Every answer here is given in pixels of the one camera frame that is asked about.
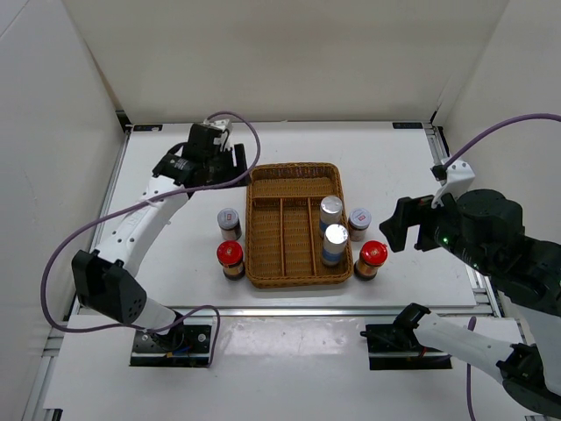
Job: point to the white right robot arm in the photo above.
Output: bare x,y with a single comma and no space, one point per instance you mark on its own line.
484,230

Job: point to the black label strip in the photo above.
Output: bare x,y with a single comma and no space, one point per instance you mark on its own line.
407,125
147,128

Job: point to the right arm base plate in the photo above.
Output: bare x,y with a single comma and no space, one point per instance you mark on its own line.
390,349

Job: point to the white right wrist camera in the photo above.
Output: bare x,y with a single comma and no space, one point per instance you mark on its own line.
455,179

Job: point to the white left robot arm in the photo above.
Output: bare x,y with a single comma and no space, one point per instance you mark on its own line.
105,278

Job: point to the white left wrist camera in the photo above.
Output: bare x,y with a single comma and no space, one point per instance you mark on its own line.
220,131

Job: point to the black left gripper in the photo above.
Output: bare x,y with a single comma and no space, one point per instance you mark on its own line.
230,169

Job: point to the black label strip right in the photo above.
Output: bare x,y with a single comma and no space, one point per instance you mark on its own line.
407,125

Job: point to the red-lid chili sauce jar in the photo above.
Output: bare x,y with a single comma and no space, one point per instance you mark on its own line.
230,255

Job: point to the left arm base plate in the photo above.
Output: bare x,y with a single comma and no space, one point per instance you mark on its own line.
191,348

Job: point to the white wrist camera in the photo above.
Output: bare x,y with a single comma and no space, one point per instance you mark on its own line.
455,179
220,131

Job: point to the short white-lid spice jar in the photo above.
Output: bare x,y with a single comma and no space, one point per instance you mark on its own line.
229,224

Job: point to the brown wicker divided basket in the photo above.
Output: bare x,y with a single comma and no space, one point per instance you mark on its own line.
283,247

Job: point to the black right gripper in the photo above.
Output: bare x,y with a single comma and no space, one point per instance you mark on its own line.
408,212

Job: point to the tall silver-lid spice bottle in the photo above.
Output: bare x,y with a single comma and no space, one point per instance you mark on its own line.
335,239

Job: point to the black label strip left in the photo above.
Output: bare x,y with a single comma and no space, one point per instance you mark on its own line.
147,128

